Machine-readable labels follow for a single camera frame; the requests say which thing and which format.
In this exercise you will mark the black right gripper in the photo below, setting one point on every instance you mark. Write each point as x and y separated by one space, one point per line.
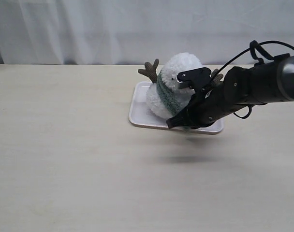
208 103

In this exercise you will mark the green fuzzy scarf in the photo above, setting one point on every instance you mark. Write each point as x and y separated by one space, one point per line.
173 101

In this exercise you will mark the white plush snowman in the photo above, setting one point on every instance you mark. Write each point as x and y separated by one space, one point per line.
178 63

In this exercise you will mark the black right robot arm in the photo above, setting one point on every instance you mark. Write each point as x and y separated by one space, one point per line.
241 87

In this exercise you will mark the white plastic tray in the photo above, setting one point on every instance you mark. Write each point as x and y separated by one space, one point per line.
141 116

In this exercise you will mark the white backdrop curtain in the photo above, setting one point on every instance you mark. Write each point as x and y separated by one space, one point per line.
115 32

